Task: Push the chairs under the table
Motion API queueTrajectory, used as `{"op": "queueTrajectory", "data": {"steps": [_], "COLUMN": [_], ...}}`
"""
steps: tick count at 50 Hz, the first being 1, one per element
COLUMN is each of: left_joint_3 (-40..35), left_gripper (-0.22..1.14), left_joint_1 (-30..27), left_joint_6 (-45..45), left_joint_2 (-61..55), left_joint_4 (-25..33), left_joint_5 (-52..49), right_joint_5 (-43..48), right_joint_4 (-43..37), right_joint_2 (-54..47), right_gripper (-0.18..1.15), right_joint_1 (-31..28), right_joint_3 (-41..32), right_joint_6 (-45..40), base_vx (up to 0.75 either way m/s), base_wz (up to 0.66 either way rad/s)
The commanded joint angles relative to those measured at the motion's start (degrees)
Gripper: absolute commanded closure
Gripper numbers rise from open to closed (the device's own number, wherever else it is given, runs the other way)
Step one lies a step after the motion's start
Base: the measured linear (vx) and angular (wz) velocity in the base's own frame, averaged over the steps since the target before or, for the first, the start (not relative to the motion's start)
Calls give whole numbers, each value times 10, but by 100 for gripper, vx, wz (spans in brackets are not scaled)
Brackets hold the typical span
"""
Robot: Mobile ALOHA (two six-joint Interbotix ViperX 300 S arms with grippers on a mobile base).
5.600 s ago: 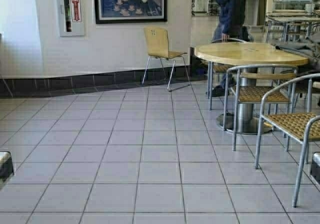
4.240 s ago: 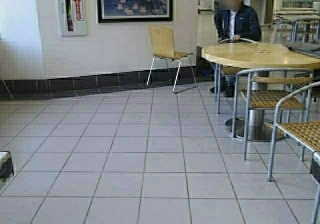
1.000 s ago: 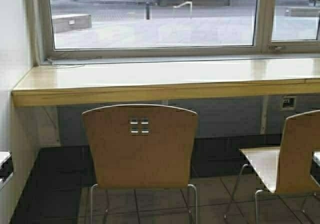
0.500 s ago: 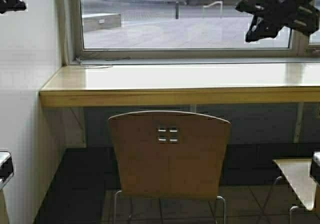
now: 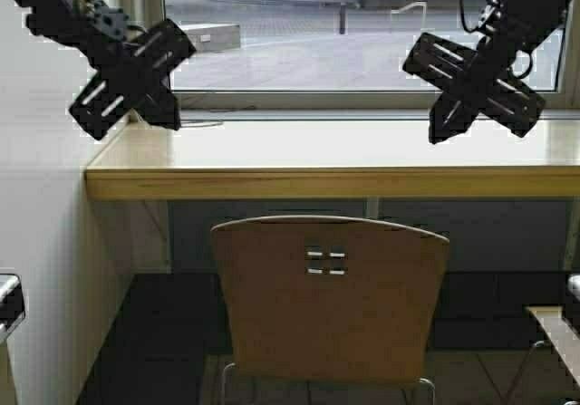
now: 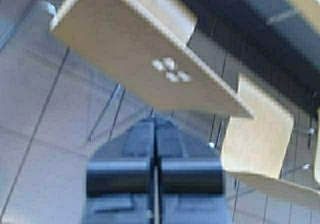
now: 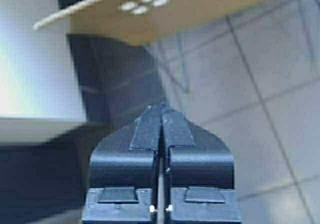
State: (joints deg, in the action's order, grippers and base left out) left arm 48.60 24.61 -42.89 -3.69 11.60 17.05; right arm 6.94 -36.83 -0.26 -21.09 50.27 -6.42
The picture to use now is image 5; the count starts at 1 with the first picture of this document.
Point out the long wooden window counter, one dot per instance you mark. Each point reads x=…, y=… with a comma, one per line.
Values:
x=335, y=159

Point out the black outdoor bollard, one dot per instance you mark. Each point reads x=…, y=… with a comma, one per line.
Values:
x=342, y=18

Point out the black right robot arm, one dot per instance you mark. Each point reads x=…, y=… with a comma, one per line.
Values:
x=526, y=23

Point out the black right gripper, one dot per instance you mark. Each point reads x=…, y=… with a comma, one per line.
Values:
x=478, y=77

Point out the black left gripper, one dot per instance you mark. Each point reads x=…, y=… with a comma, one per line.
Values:
x=136, y=71

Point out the concrete outdoor bench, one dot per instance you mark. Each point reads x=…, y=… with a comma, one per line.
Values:
x=212, y=37

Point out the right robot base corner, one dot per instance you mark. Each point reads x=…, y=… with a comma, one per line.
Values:
x=571, y=305

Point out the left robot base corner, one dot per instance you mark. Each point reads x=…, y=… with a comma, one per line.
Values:
x=13, y=310

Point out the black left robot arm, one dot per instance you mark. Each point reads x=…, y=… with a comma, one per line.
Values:
x=96, y=29

